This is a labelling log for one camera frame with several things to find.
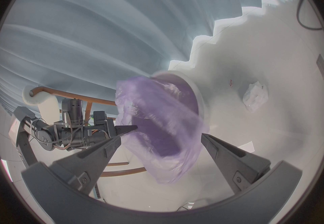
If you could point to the pale blue curtain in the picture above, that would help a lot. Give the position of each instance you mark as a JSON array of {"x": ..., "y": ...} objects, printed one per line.
[{"x": 101, "y": 28}]

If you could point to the wooden chair with white cushions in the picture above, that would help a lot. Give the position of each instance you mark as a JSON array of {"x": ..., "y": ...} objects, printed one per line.
[{"x": 76, "y": 95}]

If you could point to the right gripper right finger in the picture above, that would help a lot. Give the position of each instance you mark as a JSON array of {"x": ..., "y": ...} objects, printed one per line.
[{"x": 240, "y": 167}]

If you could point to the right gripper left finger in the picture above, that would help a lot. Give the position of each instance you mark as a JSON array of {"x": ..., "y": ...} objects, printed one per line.
[{"x": 86, "y": 164}]

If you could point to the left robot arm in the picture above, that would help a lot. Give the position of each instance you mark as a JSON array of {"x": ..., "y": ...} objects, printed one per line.
[{"x": 25, "y": 139}]

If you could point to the white trash bin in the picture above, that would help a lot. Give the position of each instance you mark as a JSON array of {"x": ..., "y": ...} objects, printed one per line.
[{"x": 200, "y": 94}]

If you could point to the purple plastic bag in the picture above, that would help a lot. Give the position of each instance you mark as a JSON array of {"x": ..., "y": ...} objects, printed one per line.
[{"x": 162, "y": 129}]

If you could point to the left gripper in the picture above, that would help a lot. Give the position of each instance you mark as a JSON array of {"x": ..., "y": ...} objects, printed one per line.
[{"x": 96, "y": 137}]

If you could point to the small red and white scrap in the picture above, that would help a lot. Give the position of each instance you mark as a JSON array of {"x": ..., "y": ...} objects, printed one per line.
[{"x": 231, "y": 83}]

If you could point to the crumpled white paper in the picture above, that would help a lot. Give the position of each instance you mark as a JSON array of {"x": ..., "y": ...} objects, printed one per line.
[{"x": 255, "y": 96}]

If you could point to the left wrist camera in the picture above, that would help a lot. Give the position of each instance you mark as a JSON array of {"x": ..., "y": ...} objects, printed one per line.
[{"x": 100, "y": 118}]

